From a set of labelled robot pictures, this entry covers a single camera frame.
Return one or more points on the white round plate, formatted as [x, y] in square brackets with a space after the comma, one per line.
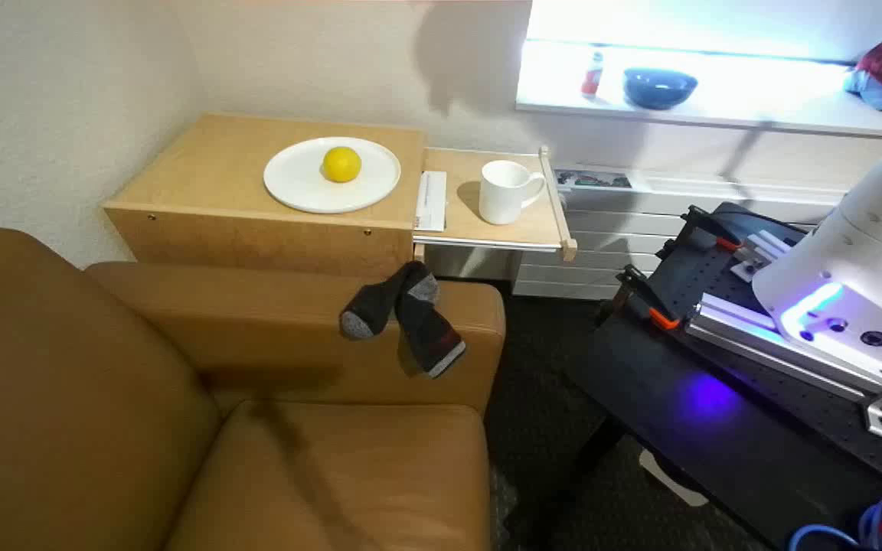
[291, 186]

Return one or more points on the aluminium rail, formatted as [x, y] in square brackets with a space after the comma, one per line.
[767, 341]

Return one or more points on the dark blue bowl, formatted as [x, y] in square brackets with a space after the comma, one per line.
[659, 91]

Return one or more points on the black robot table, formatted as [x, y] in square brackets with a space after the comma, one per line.
[728, 409]

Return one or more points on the light wooden cabinet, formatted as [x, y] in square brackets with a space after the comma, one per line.
[206, 174]

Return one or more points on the white flat rectangular item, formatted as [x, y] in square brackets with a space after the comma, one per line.
[430, 200]

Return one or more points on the white scrap on floor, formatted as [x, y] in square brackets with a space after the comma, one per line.
[671, 479]

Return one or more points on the small red bottle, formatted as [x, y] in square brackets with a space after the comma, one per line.
[591, 76]

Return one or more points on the white mug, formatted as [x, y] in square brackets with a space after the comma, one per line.
[502, 195]

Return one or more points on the black orange clamp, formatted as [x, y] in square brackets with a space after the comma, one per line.
[711, 232]
[649, 302]

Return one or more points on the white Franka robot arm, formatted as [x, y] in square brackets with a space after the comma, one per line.
[872, 235]

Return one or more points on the yellow lemon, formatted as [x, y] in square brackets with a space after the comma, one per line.
[341, 165]

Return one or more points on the brown leather sofa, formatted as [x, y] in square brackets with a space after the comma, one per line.
[105, 430]

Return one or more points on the light wooden drawer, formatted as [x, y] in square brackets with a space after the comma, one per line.
[460, 232]

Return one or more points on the black and grey sock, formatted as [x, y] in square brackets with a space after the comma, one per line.
[422, 317]

